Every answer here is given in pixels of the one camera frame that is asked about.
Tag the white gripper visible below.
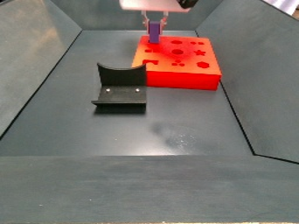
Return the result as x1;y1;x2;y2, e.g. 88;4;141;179
118;0;190;30

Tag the purple rectangular block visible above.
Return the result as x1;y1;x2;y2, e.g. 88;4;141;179
148;21;160;44

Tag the orange shape sorting board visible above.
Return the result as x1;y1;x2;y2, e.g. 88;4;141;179
132;35;221;90

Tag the black curved bracket stand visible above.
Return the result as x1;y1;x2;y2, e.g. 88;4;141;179
90;63;146;114

